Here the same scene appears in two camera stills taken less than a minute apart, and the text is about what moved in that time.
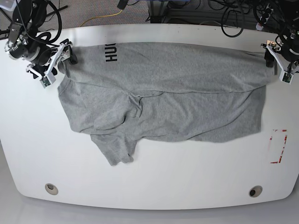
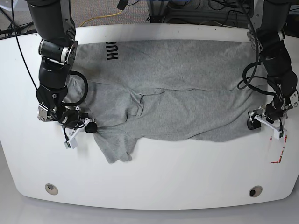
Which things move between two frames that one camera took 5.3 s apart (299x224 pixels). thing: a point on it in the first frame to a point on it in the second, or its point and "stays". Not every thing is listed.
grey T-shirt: [120, 93] stays
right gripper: [286, 48] to [274, 115]
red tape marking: [285, 139] stays
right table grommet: [255, 191] stays
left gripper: [24, 45] to [72, 120]
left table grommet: [51, 189] stays
